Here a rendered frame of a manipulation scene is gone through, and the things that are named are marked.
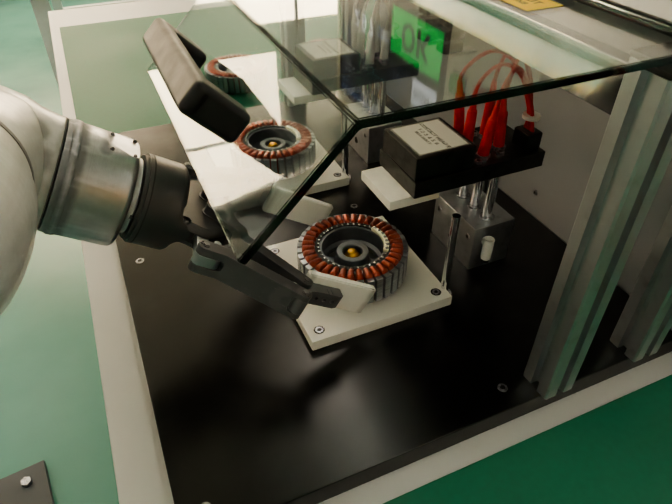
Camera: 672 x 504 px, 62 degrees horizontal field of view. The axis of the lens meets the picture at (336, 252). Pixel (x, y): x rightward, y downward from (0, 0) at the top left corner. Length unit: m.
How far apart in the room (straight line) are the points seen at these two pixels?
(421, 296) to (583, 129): 0.24
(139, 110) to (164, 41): 0.70
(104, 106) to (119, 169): 0.63
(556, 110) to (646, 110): 0.30
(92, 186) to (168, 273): 0.21
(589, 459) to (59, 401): 1.31
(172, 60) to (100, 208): 0.16
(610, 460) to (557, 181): 0.30
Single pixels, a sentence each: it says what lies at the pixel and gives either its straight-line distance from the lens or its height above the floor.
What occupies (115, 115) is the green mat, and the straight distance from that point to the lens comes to 1.03.
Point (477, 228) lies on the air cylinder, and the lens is 0.59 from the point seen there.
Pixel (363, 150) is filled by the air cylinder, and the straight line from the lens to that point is 0.79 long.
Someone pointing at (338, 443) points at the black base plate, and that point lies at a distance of 0.47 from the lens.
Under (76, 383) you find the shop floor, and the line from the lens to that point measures 1.61.
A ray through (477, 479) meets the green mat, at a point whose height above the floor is 0.75.
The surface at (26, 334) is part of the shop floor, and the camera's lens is 1.80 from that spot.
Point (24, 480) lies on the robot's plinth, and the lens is 1.46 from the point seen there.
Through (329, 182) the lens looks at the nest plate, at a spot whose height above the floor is 0.78.
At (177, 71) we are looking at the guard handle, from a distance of 0.30.
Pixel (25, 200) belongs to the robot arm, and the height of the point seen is 1.01.
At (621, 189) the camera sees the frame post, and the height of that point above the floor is 0.98.
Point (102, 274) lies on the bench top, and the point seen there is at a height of 0.75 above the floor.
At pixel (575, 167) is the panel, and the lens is 0.65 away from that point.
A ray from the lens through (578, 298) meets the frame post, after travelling 0.44.
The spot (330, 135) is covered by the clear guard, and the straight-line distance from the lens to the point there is 0.24.
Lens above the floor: 1.17
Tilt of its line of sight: 39 degrees down
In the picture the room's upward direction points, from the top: straight up
